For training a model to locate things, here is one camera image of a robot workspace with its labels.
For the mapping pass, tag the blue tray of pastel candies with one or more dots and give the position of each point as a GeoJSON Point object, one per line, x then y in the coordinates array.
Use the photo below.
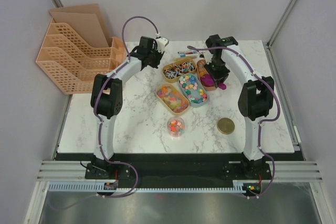
{"type": "Point", "coordinates": [193, 90]}

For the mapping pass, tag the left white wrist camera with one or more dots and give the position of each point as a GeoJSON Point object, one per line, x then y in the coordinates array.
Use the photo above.
{"type": "Point", "coordinates": [161, 43]}

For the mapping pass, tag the orange pen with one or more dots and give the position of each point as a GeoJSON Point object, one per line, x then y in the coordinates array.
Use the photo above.
{"type": "Point", "coordinates": [192, 56]}

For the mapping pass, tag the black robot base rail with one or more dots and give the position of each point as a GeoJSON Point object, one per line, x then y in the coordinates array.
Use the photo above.
{"type": "Point", "coordinates": [178, 170]}

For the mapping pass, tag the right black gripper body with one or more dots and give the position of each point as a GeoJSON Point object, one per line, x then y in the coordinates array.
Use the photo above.
{"type": "Point", "coordinates": [219, 70]}

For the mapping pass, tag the peach plastic file organizer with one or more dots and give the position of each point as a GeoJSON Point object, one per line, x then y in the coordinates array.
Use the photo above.
{"type": "Point", "coordinates": [77, 46]}

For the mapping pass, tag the magenta plastic scoop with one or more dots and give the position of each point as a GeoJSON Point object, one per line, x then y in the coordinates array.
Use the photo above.
{"type": "Point", "coordinates": [209, 83]}

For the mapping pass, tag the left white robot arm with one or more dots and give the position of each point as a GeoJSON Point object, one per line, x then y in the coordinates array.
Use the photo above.
{"type": "Point", "coordinates": [107, 92]}

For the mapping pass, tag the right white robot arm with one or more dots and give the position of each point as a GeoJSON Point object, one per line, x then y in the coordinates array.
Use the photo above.
{"type": "Point", "coordinates": [257, 95]}

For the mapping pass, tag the gold round jar lid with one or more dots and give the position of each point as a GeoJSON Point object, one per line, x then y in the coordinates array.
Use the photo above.
{"type": "Point", "coordinates": [226, 125]}

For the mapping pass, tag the white slotted cable duct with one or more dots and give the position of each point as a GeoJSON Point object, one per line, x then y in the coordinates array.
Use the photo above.
{"type": "Point", "coordinates": [104, 187]}

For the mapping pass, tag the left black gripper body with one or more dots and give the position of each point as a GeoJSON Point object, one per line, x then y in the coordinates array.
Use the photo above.
{"type": "Point", "coordinates": [155, 56]}

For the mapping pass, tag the tan tray of lollipops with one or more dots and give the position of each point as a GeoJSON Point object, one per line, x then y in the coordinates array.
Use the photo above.
{"type": "Point", "coordinates": [172, 71]}

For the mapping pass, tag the tan tray of star gummies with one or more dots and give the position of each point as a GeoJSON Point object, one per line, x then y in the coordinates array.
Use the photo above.
{"type": "Point", "coordinates": [172, 99]}

